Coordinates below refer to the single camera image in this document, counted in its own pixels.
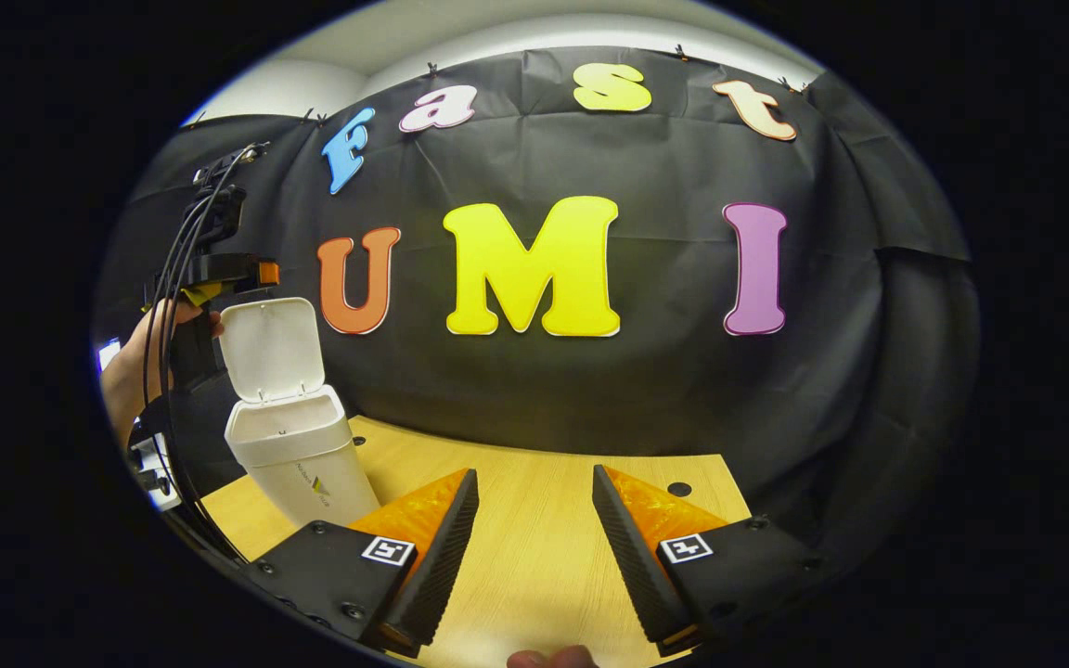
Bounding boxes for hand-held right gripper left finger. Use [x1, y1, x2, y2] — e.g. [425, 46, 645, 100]
[247, 468, 480, 658]

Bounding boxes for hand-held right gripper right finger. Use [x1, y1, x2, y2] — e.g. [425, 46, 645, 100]
[592, 464, 823, 655]

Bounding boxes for white desktop garbage bin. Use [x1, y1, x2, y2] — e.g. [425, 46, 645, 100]
[217, 296, 382, 530]

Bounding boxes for wooden desktop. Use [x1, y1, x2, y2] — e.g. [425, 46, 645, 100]
[200, 415, 753, 668]

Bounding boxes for black backdrop cloth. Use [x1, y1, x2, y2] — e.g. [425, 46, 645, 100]
[94, 45, 981, 558]

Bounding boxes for white box device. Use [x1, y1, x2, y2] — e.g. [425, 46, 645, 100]
[129, 422, 185, 511]

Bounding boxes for black left gripper cable bundle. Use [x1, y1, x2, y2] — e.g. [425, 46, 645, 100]
[138, 142, 268, 569]

